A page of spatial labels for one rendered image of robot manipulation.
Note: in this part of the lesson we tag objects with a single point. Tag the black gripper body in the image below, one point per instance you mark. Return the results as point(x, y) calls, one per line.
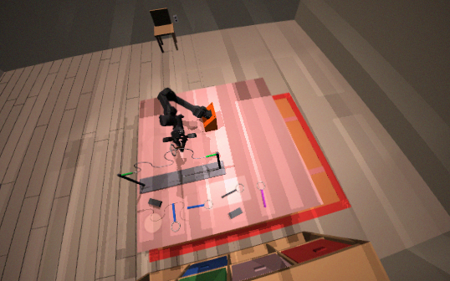
point(192, 135)

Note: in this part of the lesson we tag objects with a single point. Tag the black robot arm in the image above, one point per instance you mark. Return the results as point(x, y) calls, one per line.
point(170, 118)

